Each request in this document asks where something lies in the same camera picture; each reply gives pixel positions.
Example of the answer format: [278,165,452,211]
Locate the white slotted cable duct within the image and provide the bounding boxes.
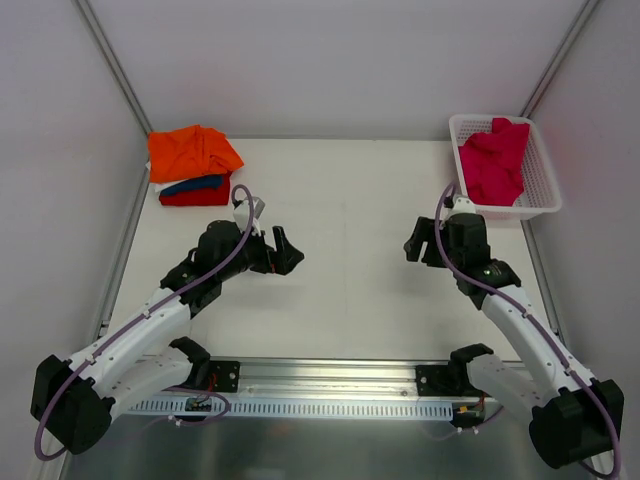
[129,395,454,422]

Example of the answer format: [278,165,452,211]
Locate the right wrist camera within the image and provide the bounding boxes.
[444,194,476,217]

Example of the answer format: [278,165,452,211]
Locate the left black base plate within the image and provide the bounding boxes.
[197,360,241,393]

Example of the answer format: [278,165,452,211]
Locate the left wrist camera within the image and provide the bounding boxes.
[233,197,265,236]

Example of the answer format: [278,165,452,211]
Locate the red folded t shirt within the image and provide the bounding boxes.
[159,177,230,207]

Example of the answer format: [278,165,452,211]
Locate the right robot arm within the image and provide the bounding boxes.
[404,213,624,478]

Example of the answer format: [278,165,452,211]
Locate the blue folded t shirt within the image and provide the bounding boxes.
[159,175,227,196]

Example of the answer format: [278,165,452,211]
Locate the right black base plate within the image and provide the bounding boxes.
[415,364,463,397]

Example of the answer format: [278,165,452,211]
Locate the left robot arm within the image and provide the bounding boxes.
[30,220,304,461]

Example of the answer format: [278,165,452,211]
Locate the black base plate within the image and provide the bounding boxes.
[197,360,241,393]
[415,364,463,397]

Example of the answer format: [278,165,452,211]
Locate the aluminium mounting rail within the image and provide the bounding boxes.
[223,358,446,401]

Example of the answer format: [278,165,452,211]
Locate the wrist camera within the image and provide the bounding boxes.
[233,197,265,236]
[444,194,476,217]

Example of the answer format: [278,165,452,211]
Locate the orange folded t shirt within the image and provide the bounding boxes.
[147,125,244,184]

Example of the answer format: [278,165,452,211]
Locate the magenta t shirt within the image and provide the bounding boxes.
[459,118,530,207]

